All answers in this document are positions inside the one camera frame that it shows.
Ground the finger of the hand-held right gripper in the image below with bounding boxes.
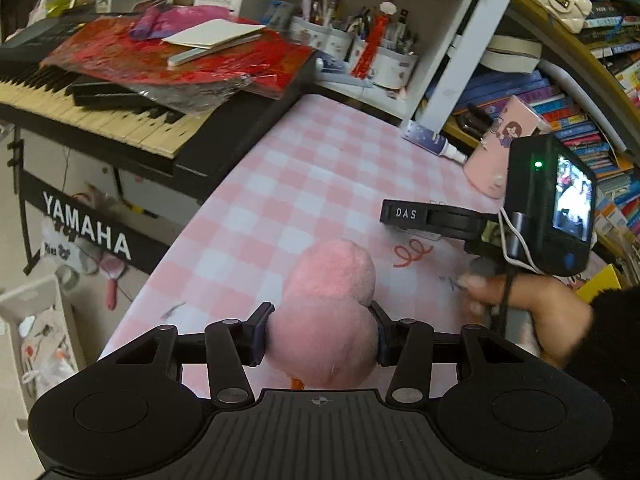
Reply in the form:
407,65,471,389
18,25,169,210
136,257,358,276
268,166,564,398
381,199,489,242

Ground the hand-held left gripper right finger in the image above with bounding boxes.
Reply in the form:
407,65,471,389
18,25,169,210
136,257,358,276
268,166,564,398
368,303,542,407

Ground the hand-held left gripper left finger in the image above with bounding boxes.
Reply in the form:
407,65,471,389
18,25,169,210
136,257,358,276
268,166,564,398
100,301,276,407

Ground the pink plush toy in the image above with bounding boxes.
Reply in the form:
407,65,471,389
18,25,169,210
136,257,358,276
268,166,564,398
265,239,378,390

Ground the cardboard box with yellow edges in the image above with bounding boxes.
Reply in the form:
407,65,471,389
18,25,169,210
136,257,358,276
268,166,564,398
575,265,623,303

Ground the person's right hand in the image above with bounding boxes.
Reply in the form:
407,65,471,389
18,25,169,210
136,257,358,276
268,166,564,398
457,274,594,367

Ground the pink tumbler with girl print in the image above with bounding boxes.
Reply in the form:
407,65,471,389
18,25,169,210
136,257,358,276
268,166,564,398
462,95,551,200

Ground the white glue tube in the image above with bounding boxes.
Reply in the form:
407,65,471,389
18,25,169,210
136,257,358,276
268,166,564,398
402,121,468,163

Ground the row of colourful books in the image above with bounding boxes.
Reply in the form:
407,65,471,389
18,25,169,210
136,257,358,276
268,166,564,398
452,72,640,241
582,0,640,101

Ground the stack of thick books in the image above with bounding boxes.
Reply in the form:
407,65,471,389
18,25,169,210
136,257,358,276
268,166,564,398
482,35,543,76

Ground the wooden bookshelf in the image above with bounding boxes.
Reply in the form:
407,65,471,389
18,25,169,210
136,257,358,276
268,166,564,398
440,0,640,281

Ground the pink checked tablecloth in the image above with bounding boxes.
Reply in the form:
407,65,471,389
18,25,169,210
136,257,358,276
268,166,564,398
95,94,621,401

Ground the white pen cup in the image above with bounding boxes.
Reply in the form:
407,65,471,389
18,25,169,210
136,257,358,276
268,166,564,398
372,20,420,90
290,0,335,57
330,7,369,64

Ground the pink hairbrush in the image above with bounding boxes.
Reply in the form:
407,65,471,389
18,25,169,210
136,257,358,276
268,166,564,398
97,255,126,311

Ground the red hanging ornament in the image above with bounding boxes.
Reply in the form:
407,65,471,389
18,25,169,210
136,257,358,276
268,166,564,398
350,2,398,81

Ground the white cubby shelf unit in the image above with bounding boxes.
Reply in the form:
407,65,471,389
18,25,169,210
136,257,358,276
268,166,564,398
235,0,528,128

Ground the black keyboard stand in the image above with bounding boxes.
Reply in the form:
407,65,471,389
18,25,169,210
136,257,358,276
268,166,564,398
7,127,206,276

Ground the white floor basket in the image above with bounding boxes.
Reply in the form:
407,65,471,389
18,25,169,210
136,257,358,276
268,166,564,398
0,275,88,426

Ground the black electronic keyboard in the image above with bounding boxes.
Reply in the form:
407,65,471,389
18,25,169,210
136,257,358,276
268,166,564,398
0,15,326,191

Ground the cream notebook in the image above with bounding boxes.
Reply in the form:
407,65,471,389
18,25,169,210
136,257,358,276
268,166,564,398
161,19,268,67

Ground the red patterned cloth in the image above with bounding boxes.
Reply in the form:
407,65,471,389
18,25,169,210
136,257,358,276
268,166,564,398
42,15,313,116

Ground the magenta cloth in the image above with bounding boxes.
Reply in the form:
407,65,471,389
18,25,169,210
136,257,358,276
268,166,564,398
129,5,201,41

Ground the white cable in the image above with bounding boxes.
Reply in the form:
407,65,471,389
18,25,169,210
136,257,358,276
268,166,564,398
497,210,538,268

